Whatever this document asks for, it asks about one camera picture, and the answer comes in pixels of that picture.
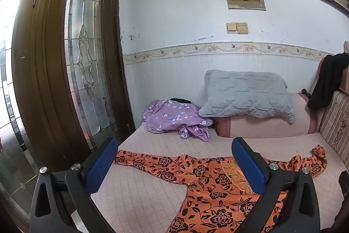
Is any striped floral cushion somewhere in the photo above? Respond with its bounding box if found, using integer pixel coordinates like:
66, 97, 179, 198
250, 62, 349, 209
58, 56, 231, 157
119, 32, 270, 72
319, 91, 349, 165

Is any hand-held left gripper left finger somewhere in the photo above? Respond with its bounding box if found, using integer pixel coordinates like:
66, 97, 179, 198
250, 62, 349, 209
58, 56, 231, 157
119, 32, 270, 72
29, 137, 119, 233

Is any grey quilted pillow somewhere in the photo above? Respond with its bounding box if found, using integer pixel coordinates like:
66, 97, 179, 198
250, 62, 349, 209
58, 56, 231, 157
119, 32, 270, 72
198, 69, 297, 124

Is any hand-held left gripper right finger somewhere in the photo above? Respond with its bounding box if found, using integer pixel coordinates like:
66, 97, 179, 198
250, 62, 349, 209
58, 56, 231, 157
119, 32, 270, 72
231, 137, 321, 233

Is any purple floral garment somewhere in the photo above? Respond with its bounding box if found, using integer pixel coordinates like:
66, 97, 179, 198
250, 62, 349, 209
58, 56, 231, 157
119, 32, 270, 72
142, 99, 214, 143

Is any orange black floral garment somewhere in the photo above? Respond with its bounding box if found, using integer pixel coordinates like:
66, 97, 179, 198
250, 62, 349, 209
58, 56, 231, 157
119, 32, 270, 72
113, 144, 328, 233

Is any wooden stained glass door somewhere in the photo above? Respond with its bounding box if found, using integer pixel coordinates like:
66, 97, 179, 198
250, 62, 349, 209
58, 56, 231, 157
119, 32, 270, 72
0, 0, 137, 225

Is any pink quilted sofa bed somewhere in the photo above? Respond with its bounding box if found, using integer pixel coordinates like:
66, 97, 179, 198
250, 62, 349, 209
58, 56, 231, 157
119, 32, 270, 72
90, 40, 349, 233

